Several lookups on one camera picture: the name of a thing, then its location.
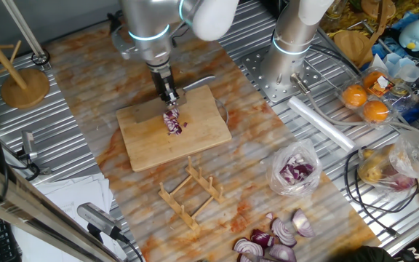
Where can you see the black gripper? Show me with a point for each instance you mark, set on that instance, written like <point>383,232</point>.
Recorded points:
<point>162,80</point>

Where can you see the steel cleaver knife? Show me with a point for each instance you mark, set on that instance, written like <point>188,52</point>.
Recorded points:
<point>149,111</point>

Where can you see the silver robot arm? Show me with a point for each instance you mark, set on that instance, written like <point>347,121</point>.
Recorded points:
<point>147,22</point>

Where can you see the red onion chunk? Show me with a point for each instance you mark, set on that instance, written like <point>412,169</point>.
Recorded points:
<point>173,123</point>

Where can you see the wooden cutting board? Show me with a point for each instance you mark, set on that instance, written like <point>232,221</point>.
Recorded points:
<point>158,153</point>

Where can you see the orange marbled table mat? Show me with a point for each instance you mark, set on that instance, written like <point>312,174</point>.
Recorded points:
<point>86,91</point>

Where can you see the wooden peg rack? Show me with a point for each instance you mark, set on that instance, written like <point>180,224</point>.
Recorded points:
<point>213,191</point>

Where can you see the white paper stack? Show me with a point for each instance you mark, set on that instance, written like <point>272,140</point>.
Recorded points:
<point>75,196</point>

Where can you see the wooden mug tree stand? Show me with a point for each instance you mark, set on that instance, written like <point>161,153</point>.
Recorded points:
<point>25,89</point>

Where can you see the plastic bag of chopped onion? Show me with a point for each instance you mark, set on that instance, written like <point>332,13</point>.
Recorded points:
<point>295,171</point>

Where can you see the small red onion piece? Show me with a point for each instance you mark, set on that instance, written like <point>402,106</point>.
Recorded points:
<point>269,215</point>

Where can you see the pale tripod leg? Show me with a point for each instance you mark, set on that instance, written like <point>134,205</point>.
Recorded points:
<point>25,31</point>

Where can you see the white plastic wrap roll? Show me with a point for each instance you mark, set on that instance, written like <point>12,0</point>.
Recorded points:
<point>322,123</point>

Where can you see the red onion wedge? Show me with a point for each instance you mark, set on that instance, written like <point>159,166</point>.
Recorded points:
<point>247,259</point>
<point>262,238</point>
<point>282,253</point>
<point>247,247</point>
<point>284,233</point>
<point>302,223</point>

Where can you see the orange fruit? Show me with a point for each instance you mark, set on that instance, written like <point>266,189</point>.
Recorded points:
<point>371,78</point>
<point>354,95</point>
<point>375,111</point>

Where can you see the glass jar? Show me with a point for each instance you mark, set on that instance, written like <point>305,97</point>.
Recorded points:
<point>335,9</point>

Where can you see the round wooden stand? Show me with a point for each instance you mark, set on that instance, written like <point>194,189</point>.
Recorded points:
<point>351,45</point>

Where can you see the plastic bag of potatoes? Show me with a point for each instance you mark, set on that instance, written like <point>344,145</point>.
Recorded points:
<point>377,171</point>

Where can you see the clear plastic fruit container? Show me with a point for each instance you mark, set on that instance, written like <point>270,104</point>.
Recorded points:
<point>398,102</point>

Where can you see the clear plastic measuring cup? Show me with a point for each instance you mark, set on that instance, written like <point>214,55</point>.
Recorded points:
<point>406,71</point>

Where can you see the clear plastic bag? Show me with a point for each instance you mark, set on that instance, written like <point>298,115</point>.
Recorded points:
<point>413,156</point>

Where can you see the blue bird toy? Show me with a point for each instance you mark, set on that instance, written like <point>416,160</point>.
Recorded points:
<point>415,34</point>

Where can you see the black printed box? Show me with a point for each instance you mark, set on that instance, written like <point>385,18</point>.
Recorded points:
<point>413,253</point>

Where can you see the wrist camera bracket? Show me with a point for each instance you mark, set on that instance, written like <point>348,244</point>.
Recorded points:
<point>120,45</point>

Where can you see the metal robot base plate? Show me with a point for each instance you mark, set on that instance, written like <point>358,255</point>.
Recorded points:
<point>267,87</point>

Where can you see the silver depth camera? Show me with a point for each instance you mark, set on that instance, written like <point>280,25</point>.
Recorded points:
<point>96,217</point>

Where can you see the grey camera on clamp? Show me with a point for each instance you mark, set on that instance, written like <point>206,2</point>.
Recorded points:
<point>28,142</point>

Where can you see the metal frame beam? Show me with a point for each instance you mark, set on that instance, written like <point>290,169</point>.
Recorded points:
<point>31,214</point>

